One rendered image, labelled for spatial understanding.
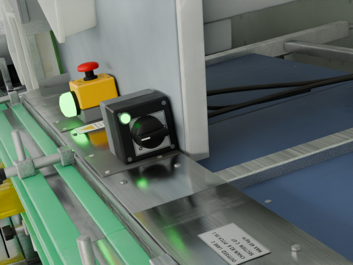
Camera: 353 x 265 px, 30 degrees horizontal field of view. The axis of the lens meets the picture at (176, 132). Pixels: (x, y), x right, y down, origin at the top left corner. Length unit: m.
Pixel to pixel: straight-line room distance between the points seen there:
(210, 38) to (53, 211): 0.31
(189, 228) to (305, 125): 0.38
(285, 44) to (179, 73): 0.81
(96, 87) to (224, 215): 0.54
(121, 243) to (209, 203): 0.11
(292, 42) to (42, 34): 0.61
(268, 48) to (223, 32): 0.74
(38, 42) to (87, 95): 0.50
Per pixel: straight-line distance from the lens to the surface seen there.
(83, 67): 1.18
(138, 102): 0.90
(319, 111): 1.06
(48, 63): 1.66
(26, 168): 1.02
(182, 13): 0.81
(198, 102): 0.88
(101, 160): 0.95
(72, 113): 1.19
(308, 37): 1.69
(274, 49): 1.64
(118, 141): 0.90
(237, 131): 1.03
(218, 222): 0.68
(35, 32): 1.64
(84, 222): 0.81
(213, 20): 0.88
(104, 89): 1.18
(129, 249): 0.71
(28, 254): 1.49
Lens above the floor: 1.02
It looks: 17 degrees down
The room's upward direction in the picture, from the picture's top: 107 degrees counter-clockwise
